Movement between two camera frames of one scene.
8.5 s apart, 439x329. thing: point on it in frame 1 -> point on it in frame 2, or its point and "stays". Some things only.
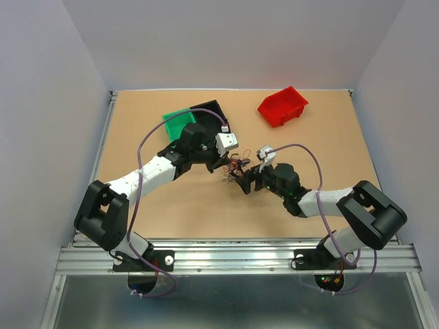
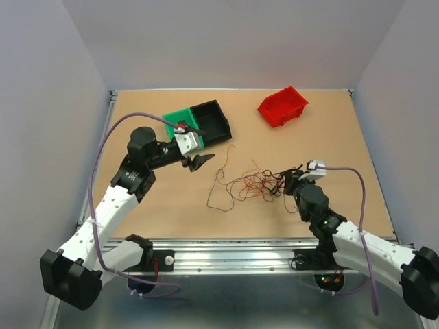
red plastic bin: x=282 y=106 stays
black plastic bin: x=212 y=123 stays
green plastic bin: x=175 y=125 stays
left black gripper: x=218 y=161 -> x=198 y=161
